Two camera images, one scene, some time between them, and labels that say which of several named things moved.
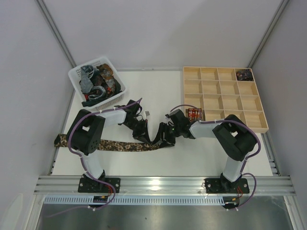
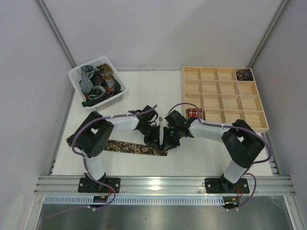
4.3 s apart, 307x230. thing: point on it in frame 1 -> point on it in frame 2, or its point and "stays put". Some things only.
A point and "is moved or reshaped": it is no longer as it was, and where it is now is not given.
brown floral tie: x=62 y=140 is moved or reshaped
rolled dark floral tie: x=245 y=74 stays put
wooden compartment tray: x=219 y=92 stays put
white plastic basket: x=97 y=83 stays put
